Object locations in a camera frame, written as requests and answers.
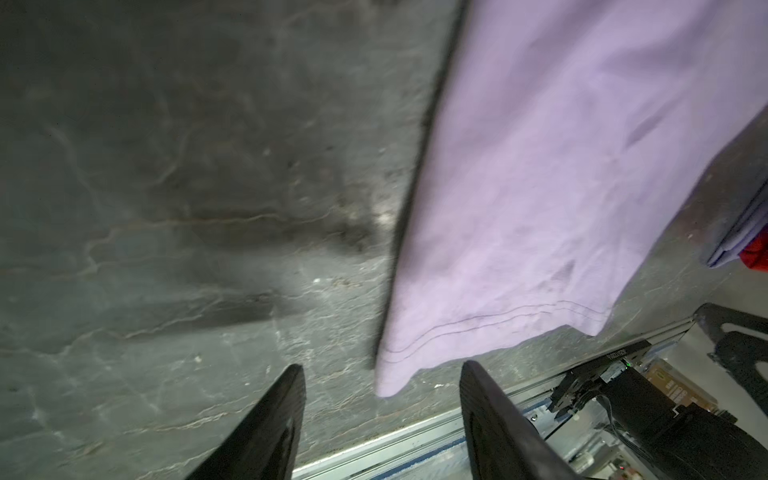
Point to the lavender folded shirt in stack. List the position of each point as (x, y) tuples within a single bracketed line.
[(746, 228)]

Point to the red folded shirt in stack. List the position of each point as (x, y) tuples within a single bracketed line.
[(755, 255)]

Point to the purple t shirt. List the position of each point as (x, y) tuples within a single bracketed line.
[(568, 136)]

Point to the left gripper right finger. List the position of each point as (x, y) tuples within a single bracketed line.
[(501, 442)]

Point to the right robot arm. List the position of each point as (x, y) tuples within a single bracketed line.
[(728, 360)]

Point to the small brown box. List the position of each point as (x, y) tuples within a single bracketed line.
[(677, 387)]

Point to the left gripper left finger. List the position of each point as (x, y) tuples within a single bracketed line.
[(265, 443)]

